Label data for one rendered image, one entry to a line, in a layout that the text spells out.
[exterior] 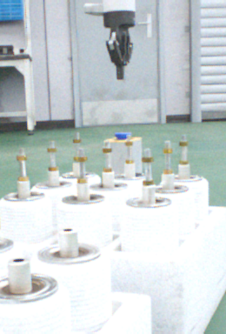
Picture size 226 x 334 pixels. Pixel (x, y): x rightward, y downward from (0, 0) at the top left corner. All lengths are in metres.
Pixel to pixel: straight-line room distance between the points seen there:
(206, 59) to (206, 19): 0.42
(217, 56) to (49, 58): 1.81
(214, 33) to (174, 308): 5.59
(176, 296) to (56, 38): 5.44
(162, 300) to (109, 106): 5.37
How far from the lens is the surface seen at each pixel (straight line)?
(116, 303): 0.72
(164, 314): 0.89
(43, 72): 6.17
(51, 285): 0.56
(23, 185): 1.01
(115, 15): 1.33
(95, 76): 6.18
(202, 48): 6.32
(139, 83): 6.23
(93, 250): 0.66
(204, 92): 6.31
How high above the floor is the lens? 0.45
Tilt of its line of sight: 12 degrees down
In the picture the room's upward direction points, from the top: 2 degrees counter-clockwise
